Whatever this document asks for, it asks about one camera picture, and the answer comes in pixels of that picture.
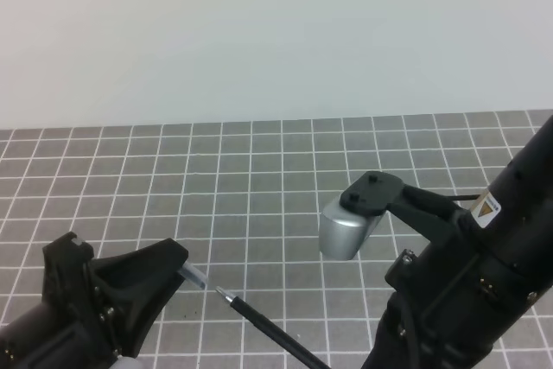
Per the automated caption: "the clear pen cap black tip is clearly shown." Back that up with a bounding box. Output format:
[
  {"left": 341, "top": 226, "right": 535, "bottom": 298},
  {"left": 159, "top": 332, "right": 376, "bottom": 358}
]
[{"left": 179, "top": 262, "right": 208, "bottom": 289}]

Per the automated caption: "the black pen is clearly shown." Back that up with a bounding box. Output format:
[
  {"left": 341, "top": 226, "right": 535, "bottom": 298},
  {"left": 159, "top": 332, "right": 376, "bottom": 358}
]
[{"left": 216, "top": 286, "right": 330, "bottom": 369}]

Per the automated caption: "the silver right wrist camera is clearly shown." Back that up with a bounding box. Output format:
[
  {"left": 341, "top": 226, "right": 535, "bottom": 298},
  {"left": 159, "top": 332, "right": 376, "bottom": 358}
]
[{"left": 319, "top": 171, "right": 404, "bottom": 261}]

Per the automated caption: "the grey grid tablecloth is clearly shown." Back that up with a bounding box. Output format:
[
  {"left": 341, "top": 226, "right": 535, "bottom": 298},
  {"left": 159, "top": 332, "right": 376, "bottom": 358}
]
[{"left": 1, "top": 110, "right": 550, "bottom": 368}]

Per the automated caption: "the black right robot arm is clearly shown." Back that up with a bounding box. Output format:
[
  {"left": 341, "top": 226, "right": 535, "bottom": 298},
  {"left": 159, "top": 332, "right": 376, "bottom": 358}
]
[{"left": 365, "top": 122, "right": 552, "bottom": 368}]

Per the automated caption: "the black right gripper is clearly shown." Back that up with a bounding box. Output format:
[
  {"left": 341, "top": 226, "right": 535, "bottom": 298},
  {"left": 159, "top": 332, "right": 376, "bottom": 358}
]
[{"left": 363, "top": 195, "right": 552, "bottom": 368}]

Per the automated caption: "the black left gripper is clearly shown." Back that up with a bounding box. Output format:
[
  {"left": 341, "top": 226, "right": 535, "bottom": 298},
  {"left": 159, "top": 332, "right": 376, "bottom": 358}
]
[{"left": 1, "top": 232, "right": 188, "bottom": 368}]

